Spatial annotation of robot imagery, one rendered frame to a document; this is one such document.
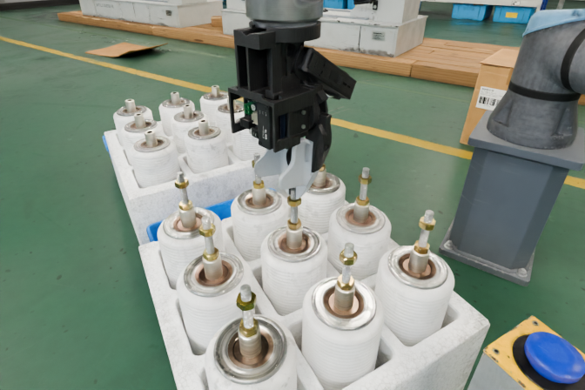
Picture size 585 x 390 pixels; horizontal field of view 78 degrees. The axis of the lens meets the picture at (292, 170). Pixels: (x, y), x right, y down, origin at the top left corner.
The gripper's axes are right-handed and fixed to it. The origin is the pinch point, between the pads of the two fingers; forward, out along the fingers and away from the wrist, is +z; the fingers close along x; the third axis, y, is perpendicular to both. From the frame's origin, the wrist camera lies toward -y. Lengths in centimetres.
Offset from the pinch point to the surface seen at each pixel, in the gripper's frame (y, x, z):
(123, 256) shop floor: 11, -45, 35
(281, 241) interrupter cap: 1.7, -1.5, 9.4
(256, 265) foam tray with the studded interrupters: 2.6, -6.3, 16.6
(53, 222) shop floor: 18, -71, 35
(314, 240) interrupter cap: -1.6, 1.9, 9.3
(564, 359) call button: 2.4, 30.5, 1.6
